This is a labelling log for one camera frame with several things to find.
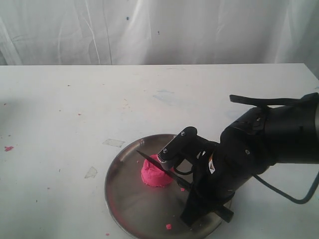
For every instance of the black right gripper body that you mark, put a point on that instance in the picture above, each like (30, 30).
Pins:
(221, 168)

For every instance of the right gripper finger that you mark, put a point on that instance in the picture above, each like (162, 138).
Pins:
(197, 207)

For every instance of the black knife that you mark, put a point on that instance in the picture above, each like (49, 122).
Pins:
(174, 176)

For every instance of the pink clay lump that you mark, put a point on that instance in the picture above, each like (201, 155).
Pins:
(154, 177)

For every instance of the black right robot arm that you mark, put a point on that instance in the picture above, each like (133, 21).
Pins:
(272, 131)

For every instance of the round stainless steel plate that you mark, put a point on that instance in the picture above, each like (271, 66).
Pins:
(143, 211)

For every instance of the clear tape piece upper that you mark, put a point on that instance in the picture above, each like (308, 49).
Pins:
(114, 143)

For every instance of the clear tape piece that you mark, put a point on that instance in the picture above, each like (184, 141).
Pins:
(92, 172)
(114, 143)

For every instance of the clear tape piece lower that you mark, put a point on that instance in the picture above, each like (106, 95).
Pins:
(92, 172)

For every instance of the pink dough crumb on table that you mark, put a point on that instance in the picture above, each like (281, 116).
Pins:
(8, 148)

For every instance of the white backdrop curtain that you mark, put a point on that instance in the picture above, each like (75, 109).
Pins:
(133, 32)

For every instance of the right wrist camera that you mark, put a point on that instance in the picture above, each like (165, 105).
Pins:
(178, 146)

